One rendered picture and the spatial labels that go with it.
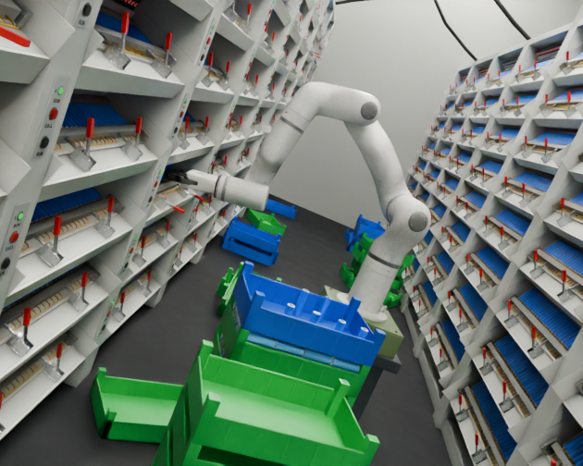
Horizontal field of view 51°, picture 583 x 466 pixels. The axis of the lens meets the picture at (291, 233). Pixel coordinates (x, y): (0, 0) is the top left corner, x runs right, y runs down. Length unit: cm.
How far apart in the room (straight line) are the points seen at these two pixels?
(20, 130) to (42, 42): 12
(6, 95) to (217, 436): 58
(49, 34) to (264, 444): 67
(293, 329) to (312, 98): 87
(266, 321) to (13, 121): 62
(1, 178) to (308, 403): 69
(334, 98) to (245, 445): 119
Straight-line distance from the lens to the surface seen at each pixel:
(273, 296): 144
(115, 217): 158
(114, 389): 181
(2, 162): 91
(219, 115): 224
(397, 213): 200
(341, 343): 130
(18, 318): 138
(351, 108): 188
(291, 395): 122
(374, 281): 207
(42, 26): 89
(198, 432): 100
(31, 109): 89
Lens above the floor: 94
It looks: 12 degrees down
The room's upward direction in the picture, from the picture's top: 23 degrees clockwise
